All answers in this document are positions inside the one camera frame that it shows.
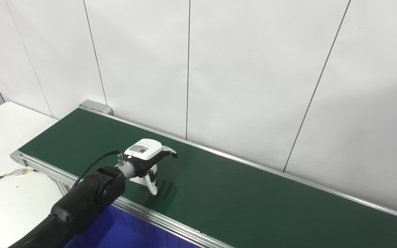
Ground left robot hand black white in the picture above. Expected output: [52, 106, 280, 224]
[123, 138, 178, 196]

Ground white ring block part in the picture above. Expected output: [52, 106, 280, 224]
[130, 165, 158, 188]

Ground green conveyor belt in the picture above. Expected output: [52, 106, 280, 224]
[10, 100, 397, 248]
[19, 108, 397, 248]

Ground blue plastic bin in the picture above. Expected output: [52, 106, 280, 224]
[64, 205, 199, 248]

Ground aluminium conveyor leg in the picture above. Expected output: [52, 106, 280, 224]
[55, 178, 73, 195]

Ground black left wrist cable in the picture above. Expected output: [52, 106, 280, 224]
[73, 150, 125, 188]

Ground cable with yellowish connector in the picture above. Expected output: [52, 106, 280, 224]
[0, 168, 35, 190]

